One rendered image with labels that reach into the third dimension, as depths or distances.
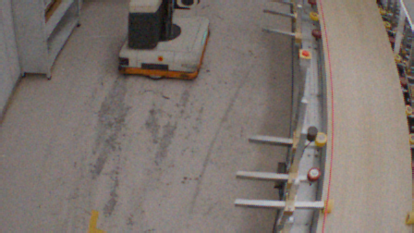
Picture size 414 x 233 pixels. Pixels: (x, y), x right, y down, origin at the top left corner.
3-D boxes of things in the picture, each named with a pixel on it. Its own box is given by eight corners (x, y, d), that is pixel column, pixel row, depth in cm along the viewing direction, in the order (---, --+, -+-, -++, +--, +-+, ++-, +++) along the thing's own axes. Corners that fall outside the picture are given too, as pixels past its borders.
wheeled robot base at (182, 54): (116, 75, 435) (115, 53, 417) (138, 30, 478) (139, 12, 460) (197, 82, 428) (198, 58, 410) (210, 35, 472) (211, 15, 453)
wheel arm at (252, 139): (248, 143, 285) (248, 138, 282) (249, 139, 287) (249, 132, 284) (321, 151, 281) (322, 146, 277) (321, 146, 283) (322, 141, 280)
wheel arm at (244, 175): (235, 179, 267) (236, 174, 264) (237, 174, 270) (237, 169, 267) (313, 184, 263) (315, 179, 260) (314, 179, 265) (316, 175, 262)
